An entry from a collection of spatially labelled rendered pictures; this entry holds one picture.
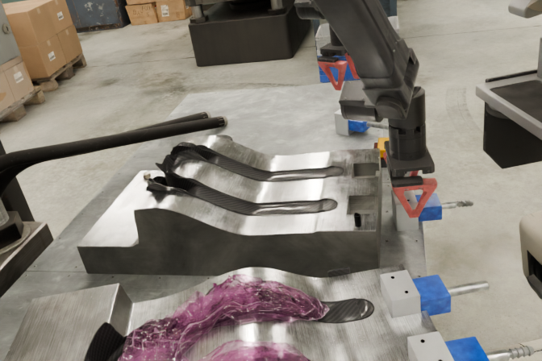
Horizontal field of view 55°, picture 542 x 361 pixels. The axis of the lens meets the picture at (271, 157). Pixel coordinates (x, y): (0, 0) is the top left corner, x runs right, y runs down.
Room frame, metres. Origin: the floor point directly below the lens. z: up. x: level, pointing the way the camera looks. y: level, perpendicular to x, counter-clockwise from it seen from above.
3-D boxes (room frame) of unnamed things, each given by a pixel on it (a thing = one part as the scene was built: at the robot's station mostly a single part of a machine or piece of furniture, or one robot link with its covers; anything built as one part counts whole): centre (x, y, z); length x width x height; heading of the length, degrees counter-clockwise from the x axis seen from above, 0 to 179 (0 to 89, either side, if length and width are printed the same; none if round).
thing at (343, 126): (1.12, -0.23, 0.83); 0.13 x 0.05 x 0.05; 46
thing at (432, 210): (0.73, -0.26, 0.83); 0.13 x 0.05 x 0.05; 82
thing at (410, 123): (0.74, -0.21, 1.02); 0.07 x 0.06 x 0.07; 55
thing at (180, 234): (0.80, 0.07, 0.87); 0.50 x 0.26 x 0.14; 74
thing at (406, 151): (0.74, -0.22, 0.96); 0.10 x 0.07 x 0.07; 172
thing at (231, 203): (0.79, 0.06, 0.92); 0.35 x 0.16 x 0.09; 74
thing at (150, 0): (7.47, 1.17, 0.42); 0.86 x 0.33 x 0.83; 74
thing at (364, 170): (0.78, -0.16, 0.87); 0.05 x 0.05 x 0.04; 74
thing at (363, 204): (0.68, -0.13, 0.87); 0.05 x 0.05 x 0.04; 74
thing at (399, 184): (0.71, -0.22, 0.88); 0.07 x 0.07 x 0.09; 82
